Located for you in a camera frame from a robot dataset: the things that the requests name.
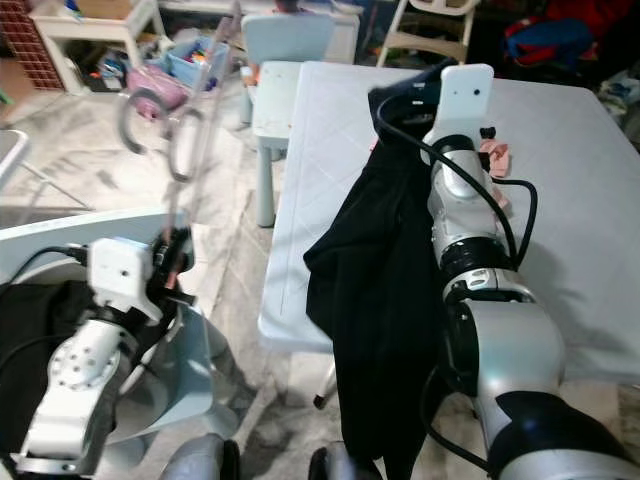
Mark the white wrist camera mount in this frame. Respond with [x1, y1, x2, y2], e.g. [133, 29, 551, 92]
[428, 63, 495, 141]
[87, 238, 163, 323]

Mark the pink cloth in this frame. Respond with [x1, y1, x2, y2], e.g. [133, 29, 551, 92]
[478, 138, 513, 183]

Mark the black garment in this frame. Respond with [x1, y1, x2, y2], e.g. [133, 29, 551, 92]
[303, 60, 471, 480]

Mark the brown cardboard box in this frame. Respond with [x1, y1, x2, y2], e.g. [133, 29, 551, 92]
[75, 0, 136, 21]

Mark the pink fabric bag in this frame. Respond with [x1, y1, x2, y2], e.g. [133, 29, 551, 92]
[125, 65, 186, 121]

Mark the red and blue bag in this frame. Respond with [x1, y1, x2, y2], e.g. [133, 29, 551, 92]
[503, 0, 636, 69]

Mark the pale blue plastic chair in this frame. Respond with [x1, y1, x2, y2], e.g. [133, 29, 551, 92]
[240, 12, 336, 66]
[0, 207, 193, 286]

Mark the grey metal chair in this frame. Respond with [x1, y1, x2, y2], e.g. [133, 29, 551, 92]
[0, 130, 31, 201]

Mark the dark storage bin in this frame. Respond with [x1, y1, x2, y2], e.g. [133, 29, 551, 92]
[85, 50, 131, 93]

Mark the robot right leg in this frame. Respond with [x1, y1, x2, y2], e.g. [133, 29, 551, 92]
[308, 445, 386, 480]

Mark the white wooden high chair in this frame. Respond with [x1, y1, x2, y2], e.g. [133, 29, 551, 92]
[375, 0, 481, 71]

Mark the pale blue kids table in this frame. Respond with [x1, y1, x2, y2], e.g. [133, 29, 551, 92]
[250, 62, 306, 229]

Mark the blue plastic storage bin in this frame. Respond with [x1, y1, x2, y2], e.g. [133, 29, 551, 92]
[165, 38, 231, 89]

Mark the robot leg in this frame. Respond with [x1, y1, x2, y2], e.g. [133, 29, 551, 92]
[308, 445, 386, 480]
[160, 435, 241, 480]

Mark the white plastic folding table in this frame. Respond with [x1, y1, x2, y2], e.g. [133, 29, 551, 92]
[257, 60, 640, 411]

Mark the robot left leg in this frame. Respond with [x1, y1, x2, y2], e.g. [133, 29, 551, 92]
[160, 435, 241, 480]

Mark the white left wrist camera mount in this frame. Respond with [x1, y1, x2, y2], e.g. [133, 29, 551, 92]
[87, 238, 163, 323]

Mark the red brick-pattern panel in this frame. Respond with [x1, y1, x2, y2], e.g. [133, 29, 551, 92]
[0, 0, 49, 93]

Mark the small white wooden table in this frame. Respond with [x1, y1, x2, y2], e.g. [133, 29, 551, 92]
[28, 0, 161, 96]

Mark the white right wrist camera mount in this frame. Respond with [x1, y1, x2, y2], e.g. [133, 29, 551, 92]
[428, 63, 495, 141]

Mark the black cloth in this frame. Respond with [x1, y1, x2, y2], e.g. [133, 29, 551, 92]
[0, 280, 106, 456]

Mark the clear white plastic hanger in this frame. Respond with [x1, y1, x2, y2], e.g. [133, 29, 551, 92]
[165, 0, 246, 246]

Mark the pale pink plastic hanger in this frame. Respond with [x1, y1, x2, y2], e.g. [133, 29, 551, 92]
[117, 0, 246, 251]

